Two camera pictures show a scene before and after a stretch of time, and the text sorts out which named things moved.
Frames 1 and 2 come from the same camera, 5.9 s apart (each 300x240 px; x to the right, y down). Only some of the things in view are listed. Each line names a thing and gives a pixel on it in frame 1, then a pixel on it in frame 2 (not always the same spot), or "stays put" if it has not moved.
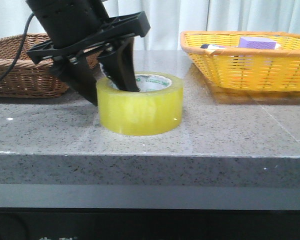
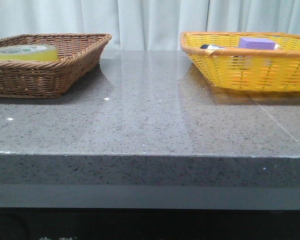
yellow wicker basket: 251,60 stays put
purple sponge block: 257,43 stays put
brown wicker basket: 27,79 stays put
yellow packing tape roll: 156,108 to 31,52
